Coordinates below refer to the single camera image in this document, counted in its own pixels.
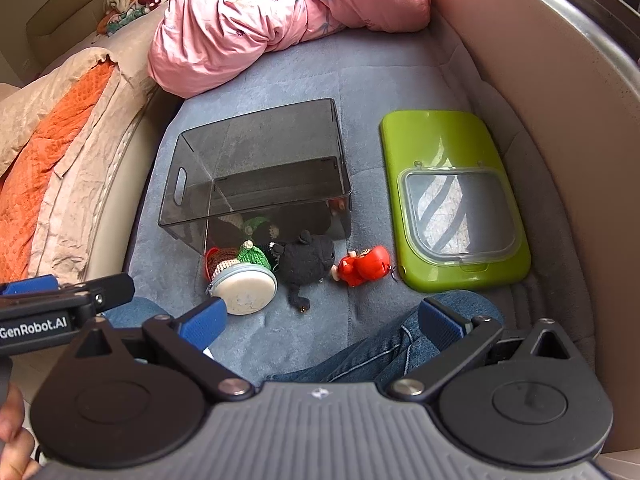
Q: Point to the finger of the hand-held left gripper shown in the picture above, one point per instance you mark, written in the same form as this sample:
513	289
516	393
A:
112	290
30	286

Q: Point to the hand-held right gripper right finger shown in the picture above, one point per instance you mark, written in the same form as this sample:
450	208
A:
442	322

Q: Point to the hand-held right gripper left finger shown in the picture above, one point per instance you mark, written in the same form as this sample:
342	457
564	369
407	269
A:
205	317

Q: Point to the round white coin purse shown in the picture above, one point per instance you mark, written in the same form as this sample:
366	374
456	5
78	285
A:
245	295

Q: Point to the crochet doll with green body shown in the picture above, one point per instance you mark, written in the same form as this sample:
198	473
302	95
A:
250	255

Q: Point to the black plush toy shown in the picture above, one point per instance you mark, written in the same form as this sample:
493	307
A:
305	260

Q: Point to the green box lid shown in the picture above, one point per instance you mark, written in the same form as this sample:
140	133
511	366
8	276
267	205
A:
435	140

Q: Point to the person's left hand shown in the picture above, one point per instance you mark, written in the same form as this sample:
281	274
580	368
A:
12	455

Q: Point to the person's right leg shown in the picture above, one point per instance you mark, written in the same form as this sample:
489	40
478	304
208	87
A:
380	350

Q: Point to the beige wrinkled cloth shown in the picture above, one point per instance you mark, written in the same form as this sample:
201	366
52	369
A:
80	210

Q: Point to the orange blanket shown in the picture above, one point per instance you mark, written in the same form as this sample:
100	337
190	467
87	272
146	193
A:
45	160

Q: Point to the beige leather sofa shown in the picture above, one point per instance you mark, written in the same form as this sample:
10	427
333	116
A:
132	50

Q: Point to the grey-blue plush mat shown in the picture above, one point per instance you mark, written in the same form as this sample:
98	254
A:
310	75

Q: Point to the pink quilt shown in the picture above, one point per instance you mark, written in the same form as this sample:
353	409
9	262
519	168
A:
240	25

